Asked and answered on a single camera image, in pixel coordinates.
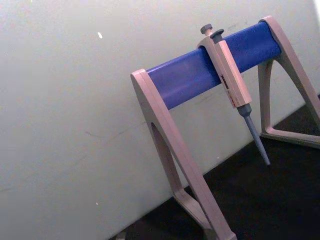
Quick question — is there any black table cloth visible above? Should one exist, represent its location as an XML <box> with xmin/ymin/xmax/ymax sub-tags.
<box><xmin>108</xmin><ymin>92</ymin><xmax>320</xmax><ymax>240</ymax></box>

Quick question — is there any grey stand with blue bar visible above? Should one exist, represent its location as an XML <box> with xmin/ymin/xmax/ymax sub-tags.
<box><xmin>130</xmin><ymin>15</ymin><xmax>320</xmax><ymax>240</ymax></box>

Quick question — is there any beige pipette with grey tip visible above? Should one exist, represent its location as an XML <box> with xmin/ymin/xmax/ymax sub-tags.
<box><xmin>196</xmin><ymin>23</ymin><xmax>271</xmax><ymax>167</ymax></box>

